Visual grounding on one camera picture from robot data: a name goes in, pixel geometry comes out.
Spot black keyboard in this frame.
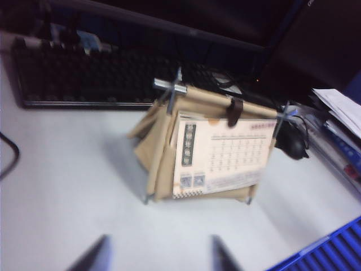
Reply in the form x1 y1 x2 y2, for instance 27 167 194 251
11 36 223 110

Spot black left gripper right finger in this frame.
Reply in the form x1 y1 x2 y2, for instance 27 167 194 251
211 234 245 271

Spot white desk calendar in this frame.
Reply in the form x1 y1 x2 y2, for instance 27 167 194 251
171 111 279 200

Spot blue ribbed plastic crate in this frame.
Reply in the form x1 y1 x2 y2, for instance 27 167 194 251
266 217 361 271

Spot black HSD display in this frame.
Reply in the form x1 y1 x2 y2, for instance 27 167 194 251
259 0 361 102

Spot white paper stack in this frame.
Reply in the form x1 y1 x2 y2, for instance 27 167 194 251
311 88 361 139

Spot brown leather strap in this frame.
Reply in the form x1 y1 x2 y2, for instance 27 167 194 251
227 97 244 128

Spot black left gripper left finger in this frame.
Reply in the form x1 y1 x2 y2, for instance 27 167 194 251
67 234 112 271

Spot black computer monitor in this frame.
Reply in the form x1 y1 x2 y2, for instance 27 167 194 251
47 0 308 57

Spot black computer mouse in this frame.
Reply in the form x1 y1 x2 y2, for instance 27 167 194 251
275 124 310 161

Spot blue file folders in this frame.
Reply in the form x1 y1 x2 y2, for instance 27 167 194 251
307 112 361 187

